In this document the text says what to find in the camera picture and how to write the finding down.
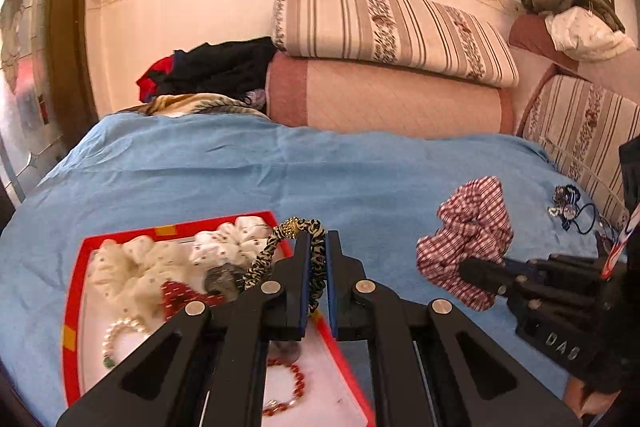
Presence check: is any white dotted scrunchie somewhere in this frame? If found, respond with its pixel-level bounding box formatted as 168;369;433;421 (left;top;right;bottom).
192;216;281;280

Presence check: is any red white-dotted scrunchie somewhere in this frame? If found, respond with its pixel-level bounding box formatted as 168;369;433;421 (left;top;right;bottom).
160;279;223;320

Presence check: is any leopard print hair band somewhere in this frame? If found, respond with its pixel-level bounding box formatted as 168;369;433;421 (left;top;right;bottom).
240;217;328;318

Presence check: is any red tray with white inside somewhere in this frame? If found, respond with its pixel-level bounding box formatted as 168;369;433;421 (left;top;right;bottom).
62;209;376;427

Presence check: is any dark cloth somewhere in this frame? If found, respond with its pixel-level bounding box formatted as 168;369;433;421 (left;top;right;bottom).
619;138;640;220

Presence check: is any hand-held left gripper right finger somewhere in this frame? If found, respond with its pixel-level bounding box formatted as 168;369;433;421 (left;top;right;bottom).
324;229;583;427

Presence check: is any pearl bracelet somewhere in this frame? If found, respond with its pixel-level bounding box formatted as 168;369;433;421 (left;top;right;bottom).
101;317;151;368

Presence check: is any grey furry scrunchie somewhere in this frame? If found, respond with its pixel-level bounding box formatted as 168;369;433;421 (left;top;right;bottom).
205;264;301;360

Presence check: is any red garment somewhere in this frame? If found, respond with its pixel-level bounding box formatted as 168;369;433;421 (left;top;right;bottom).
137;58;176;102

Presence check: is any black hair tie with charm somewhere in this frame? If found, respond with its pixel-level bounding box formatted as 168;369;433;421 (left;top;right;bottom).
547;184;613;238

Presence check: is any gold patterned blanket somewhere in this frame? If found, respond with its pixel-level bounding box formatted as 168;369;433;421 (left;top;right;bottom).
142;93;266;118

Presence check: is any striped floral seat cushion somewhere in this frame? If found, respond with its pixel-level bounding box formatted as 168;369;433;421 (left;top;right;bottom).
517;74;640;228

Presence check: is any wooden door with stained glass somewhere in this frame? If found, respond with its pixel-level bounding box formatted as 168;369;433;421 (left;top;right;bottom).
0;0;101;228

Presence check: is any cream dotted scrunchie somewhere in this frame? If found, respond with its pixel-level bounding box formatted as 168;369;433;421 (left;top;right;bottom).
90;239;201;323

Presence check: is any red checked scrunchie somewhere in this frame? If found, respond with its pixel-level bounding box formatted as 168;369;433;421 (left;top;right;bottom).
416;176;515;313

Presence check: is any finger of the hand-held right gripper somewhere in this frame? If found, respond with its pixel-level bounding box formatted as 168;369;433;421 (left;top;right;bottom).
459;257;543;304
502;253;608;294

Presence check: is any pile of dark clothes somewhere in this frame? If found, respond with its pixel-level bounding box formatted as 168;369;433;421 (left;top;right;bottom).
155;37;278;100

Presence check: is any blue blanket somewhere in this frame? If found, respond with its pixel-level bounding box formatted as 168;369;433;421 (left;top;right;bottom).
0;112;626;427

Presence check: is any red bead bracelet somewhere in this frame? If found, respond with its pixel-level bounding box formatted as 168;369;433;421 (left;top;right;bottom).
262;357;307;415

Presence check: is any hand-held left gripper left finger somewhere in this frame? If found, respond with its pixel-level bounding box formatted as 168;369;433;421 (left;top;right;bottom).
55;231;313;427

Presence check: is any long striped floral cushion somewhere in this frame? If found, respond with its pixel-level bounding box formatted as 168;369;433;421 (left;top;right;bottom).
270;0;521;88

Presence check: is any white garment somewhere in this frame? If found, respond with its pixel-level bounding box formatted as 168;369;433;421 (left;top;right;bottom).
544;7;636;62

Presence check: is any pink bolster cushion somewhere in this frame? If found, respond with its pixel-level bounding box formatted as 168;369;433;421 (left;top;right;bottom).
265;52;516;140

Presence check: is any striped lanyard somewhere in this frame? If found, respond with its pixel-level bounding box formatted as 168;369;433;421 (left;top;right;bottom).
600;202;640;280

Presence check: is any person's right hand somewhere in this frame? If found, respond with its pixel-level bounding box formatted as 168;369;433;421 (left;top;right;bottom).
565;377;621;420

